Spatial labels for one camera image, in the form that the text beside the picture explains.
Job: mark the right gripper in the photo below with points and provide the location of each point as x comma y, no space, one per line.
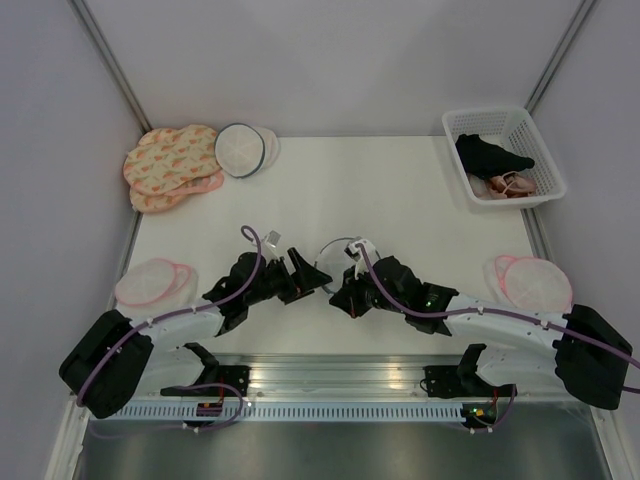
347,298

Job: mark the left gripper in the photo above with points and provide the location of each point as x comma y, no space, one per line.
305,279

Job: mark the blue-zip mesh laundry bag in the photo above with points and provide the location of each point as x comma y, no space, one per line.
336,258

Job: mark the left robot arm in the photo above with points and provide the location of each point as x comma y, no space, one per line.
120,358

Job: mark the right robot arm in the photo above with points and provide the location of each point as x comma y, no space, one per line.
577,352

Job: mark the white mesh bag behind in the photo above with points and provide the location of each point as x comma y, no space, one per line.
272,146

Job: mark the pink-trim mesh bag left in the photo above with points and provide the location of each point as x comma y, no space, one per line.
155,286

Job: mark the pink-trim mesh bag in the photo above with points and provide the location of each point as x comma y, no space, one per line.
528,283
155,286

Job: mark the floral laundry bag bottom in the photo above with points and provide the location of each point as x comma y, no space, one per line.
148,204

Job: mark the floral laundry bag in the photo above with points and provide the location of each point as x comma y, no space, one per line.
168,158
148,204

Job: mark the floral laundry bag top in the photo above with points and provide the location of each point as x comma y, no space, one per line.
168,158

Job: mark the pink-trim mesh bag right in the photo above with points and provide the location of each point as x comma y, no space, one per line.
528,283

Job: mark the black bra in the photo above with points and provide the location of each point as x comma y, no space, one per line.
485,160

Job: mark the pink bra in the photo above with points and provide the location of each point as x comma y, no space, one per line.
510,185

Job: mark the white plastic basket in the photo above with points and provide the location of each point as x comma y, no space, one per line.
513,129

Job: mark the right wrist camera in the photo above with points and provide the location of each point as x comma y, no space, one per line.
363,253

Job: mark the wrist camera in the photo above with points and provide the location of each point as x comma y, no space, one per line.
271,240
363,253

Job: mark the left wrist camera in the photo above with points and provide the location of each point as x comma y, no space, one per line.
271,240

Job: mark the aluminium rail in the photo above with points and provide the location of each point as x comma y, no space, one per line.
325,375

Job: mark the white slotted cable duct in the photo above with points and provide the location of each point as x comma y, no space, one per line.
293,411

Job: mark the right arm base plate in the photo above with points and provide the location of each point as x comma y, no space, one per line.
449,382

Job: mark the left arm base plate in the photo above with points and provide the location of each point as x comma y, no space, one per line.
225,380

